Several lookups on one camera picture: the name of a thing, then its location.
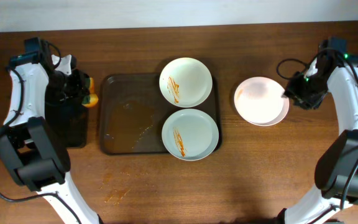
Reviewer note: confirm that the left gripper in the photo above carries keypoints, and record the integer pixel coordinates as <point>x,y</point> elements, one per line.
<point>81,88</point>

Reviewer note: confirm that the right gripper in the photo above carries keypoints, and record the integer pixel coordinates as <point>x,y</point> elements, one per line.
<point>298,97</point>

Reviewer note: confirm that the yellow green sponge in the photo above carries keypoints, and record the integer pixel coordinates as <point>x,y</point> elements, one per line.
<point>91,99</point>

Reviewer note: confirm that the white plate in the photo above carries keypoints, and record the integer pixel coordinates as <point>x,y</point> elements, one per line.
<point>190,134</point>
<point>185,82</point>
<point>260,101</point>

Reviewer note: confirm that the white plate top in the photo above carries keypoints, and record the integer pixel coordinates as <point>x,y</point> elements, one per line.
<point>185,82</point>

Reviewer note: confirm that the white plate bottom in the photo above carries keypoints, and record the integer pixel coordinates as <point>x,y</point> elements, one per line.
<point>190,134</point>

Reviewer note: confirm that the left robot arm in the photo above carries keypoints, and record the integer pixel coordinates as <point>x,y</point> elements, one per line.
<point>43,86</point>

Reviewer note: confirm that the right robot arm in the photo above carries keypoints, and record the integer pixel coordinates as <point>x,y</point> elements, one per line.
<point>336,173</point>

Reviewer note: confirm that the black rectangular tray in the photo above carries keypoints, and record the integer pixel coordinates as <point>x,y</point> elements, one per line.
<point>69,122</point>

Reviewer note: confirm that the brown plastic serving tray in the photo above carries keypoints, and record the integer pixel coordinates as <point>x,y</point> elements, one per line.
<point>133,111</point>

